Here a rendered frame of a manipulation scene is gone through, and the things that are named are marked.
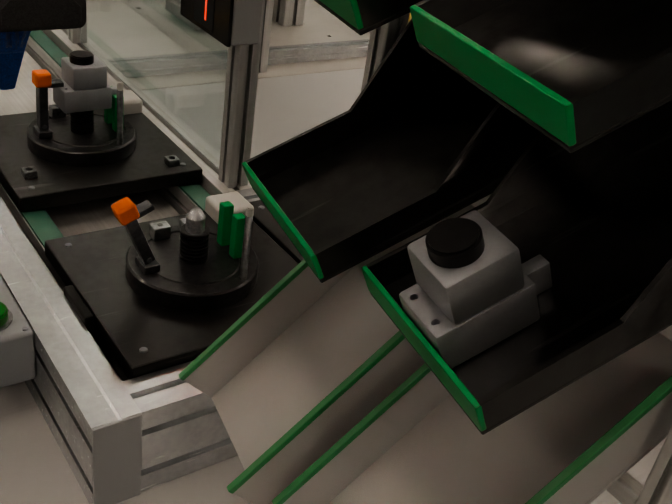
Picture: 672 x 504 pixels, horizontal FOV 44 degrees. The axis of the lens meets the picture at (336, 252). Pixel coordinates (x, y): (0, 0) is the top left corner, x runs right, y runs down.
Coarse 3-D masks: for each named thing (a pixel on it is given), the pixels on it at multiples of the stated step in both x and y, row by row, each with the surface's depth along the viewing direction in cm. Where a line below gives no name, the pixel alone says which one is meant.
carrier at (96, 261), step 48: (48, 240) 92; (96, 240) 93; (192, 240) 87; (240, 240) 89; (96, 288) 86; (144, 288) 85; (192, 288) 85; (240, 288) 86; (144, 336) 80; (192, 336) 81
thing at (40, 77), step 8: (32, 72) 105; (40, 72) 105; (48, 72) 105; (32, 80) 105; (40, 80) 104; (48, 80) 105; (56, 80) 107; (40, 88) 105; (40, 96) 106; (40, 104) 106; (40, 112) 107; (48, 112) 108; (40, 120) 107; (48, 120) 108; (40, 128) 108; (48, 128) 109
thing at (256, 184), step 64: (384, 64) 61; (320, 128) 62; (384, 128) 63; (448, 128) 61; (512, 128) 53; (256, 192) 61; (320, 192) 59; (384, 192) 58; (448, 192) 53; (320, 256) 52
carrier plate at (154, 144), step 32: (0, 128) 114; (0, 160) 106; (32, 160) 107; (128, 160) 111; (160, 160) 112; (192, 160) 114; (32, 192) 100; (64, 192) 102; (96, 192) 104; (128, 192) 107
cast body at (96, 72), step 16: (64, 64) 107; (80, 64) 106; (96, 64) 107; (64, 80) 108; (80, 80) 106; (96, 80) 108; (64, 96) 106; (80, 96) 107; (96, 96) 109; (64, 112) 107
